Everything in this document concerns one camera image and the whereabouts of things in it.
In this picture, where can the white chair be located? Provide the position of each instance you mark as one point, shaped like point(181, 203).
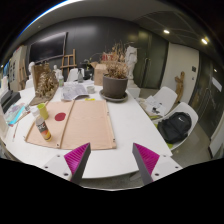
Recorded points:
point(168, 96)
point(29, 84)
point(72, 75)
point(190, 111)

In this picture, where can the clear juice bottle white cap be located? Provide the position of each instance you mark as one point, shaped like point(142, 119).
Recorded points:
point(43, 129)

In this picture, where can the wooden mannequin figure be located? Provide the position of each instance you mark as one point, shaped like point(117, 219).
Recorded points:
point(180, 85)

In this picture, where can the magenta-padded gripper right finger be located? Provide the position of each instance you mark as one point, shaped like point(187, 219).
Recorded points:
point(148, 159)

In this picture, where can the black wall screen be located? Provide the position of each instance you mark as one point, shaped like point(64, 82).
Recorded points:
point(48, 46)

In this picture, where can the grey clear spray bottle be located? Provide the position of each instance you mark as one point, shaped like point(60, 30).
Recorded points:
point(80, 76)

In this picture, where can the pale tall cabinet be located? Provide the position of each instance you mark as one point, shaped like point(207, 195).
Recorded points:
point(16, 66)

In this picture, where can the small white-lidded paint jar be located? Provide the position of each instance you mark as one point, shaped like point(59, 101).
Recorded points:
point(34, 111)

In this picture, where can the thin wooden paintbrush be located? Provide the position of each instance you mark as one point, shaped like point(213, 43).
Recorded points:
point(15, 130)

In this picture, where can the small yellow tag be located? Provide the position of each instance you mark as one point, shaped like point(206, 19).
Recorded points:
point(89, 99)

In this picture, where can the round ceiling spotlight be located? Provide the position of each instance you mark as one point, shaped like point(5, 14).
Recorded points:
point(204, 41)
point(166, 31)

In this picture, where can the colourful painted sheet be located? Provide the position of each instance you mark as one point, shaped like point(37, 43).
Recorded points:
point(15, 113)

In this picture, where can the long ceiling light panel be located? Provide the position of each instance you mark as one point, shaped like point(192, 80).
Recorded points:
point(50, 10)

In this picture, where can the open newspaper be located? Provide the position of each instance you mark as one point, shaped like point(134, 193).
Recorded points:
point(74, 90)

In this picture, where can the white spray bottle green label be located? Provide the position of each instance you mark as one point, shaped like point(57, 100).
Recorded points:
point(61, 81)

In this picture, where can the wooden easel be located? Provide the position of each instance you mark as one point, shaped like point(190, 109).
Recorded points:
point(68, 61)
point(22, 75)

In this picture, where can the white canvas board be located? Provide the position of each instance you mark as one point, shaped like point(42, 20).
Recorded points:
point(2, 123)

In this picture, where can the grey round pot saucer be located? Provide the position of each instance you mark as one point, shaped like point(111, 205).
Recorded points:
point(124, 98)

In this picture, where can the black backpack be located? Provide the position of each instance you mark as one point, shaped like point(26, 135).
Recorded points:
point(175, 127)

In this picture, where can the black flat boxes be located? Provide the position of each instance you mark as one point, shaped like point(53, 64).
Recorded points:
point(9, 100)

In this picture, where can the small glass jar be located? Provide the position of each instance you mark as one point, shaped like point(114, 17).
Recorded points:
point(90, 89)

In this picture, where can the white plaster bust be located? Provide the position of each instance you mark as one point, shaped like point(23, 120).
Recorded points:
point(31, 67)

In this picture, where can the brown cardboard box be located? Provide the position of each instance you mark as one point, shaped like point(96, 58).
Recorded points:
point(99, 75)

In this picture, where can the red box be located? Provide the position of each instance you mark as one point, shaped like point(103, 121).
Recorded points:
point(107, 57)

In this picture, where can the white plaster statue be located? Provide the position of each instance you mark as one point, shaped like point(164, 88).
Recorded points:
point(131, 60)

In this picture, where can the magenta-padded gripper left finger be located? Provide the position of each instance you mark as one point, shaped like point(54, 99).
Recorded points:
point(74, 158)

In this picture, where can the dried plant in grey pot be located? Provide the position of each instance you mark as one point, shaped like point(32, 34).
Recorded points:
point(114, 85)

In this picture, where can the flat round red coaster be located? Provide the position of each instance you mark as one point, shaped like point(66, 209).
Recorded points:
point(60, 116)

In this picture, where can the golden carved relief sculpture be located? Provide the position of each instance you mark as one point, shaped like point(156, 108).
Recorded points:
point(45, 85)

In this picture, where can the loose white papers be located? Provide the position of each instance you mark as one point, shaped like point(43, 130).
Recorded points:
point(153, 105)

